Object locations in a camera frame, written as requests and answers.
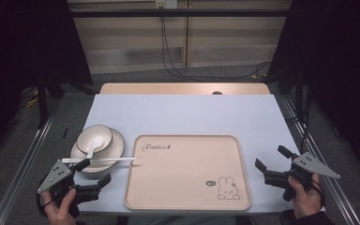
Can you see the white table mat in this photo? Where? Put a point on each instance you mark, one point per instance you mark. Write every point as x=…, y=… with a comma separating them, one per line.
x=184, y=115

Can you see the white ceramic spoon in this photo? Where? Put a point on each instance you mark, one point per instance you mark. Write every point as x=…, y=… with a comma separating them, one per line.
x=96, y=143

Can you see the white chopstick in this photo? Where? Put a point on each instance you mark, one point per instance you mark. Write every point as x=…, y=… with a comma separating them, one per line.
x=112, y=158
x=106, y=160

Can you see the white plate with dark rim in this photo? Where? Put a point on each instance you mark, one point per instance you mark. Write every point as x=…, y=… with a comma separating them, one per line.
x=117, y=143

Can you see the white wall socket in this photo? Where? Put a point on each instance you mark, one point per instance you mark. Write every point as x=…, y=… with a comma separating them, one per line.
x=166, y=3

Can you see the black horizontal bar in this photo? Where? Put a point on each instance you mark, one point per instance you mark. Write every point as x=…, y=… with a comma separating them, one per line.
x=181, y=13

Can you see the white bowl with dark rim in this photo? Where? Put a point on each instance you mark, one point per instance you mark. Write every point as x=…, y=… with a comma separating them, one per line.
x=89, y=136

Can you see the small black stick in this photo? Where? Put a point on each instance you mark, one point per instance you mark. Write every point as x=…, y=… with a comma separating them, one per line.
x=65, y=133

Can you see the person's left hand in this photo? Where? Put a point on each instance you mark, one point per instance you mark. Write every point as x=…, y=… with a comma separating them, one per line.
x=59, y=212

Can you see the metal floor rail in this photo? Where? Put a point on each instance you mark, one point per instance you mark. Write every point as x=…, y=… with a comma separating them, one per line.
x=337, y=190
x=22, y=162

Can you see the person's right hand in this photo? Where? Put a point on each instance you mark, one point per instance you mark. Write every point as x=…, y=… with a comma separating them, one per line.
x=306, y=200

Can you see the black stand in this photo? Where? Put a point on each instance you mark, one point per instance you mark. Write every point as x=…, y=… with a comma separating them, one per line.
x=299, y=93
x=42, y=103

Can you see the pink tray with rabbit print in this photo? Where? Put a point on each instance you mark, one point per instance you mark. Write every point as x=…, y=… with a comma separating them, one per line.
x=184, y=175

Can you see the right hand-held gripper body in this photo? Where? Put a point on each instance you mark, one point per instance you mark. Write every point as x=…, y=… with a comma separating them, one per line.
x=309, y=165

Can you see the black wrist band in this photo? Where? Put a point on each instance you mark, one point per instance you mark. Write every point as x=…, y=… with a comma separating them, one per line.
x=47, y=204

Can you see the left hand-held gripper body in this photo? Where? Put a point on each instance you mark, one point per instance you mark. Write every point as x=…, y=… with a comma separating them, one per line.
x=56, y=175

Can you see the wooden table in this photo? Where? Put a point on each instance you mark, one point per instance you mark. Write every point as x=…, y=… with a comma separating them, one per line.
x=168, y=88

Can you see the black curtain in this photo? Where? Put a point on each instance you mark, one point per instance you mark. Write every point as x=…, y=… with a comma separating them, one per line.
x=337, y=62
x=25, y=40

